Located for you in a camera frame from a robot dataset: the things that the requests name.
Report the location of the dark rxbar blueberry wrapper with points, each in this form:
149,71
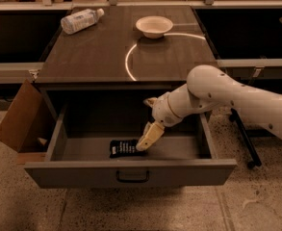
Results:
124,148

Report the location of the white bowl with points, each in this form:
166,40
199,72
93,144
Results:
154,27

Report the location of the black drawer handle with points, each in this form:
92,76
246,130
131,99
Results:
131,177

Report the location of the clear plastic water bottle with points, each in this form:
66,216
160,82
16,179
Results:
81,20

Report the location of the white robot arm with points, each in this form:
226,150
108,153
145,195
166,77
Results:
207,88

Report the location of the grey horizontal rail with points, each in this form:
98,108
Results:
17,73

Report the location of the brown cardboard box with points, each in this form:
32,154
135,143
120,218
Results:
28,124

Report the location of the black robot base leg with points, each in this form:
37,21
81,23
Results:
255,160

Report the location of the open grey top drawer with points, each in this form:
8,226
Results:
78,155

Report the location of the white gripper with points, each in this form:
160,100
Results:
162,112

